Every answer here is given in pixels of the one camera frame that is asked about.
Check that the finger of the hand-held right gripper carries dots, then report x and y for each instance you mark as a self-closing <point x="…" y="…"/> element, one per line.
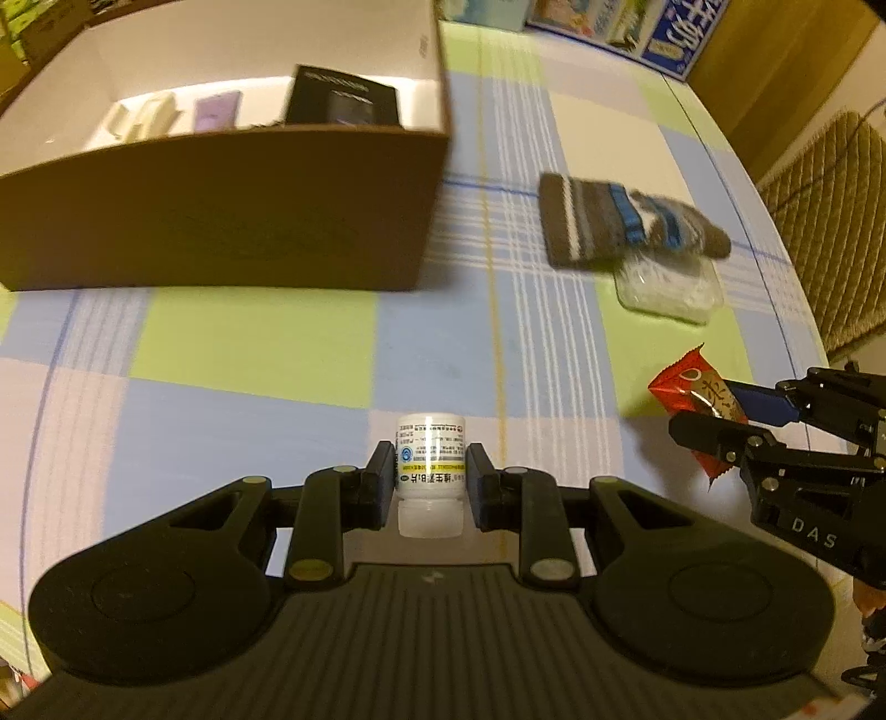
<point x="713" y="433"/>
<point x="761" y="403"/>

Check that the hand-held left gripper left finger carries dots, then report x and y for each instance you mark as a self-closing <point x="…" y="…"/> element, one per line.
<point x="377" y="484"/>

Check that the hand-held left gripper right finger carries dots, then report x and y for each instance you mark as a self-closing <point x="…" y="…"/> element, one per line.
<point x="477" y="484"/>

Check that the red snack packet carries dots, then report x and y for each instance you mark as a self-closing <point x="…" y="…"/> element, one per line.
<point x="682" y="388"/>

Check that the white pill bottle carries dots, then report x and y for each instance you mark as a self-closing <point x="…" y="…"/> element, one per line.
<point x="429" y="450"/>

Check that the brown cardboard box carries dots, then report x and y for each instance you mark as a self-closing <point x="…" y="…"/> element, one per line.
<point x="207" y="208"/>

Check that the black mouse package box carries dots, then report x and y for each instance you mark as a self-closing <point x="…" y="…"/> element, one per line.
<point x="339" y="97"/>

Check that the purple plastic case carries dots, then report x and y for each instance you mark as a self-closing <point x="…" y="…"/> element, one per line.
<point x="218" y="111"/>

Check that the white plastic clip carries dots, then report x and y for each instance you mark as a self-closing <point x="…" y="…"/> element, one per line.
<point x="138" y="118"/>

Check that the clear plastic container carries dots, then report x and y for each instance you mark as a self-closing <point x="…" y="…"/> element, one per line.
<point x="664" y="298"/>

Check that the checkered chair cushion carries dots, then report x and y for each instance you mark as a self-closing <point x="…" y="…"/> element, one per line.
<point x="830" y="208"/>

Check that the striped knit sock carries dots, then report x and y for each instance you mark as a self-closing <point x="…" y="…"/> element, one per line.
<point x="588" y="221"/>

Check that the blue milk carton box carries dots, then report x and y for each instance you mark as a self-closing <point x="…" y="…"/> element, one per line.
<point x="678" y="34"/>

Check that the green milk carton box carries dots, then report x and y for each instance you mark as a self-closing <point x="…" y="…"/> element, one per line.
<point x="491" y="10"/>

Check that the small plain cardboard box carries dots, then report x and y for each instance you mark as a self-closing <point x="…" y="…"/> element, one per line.
<point x="59" y="21"/>

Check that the green white small box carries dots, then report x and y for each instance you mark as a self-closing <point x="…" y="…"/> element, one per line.
<point x="14" y="24"/>

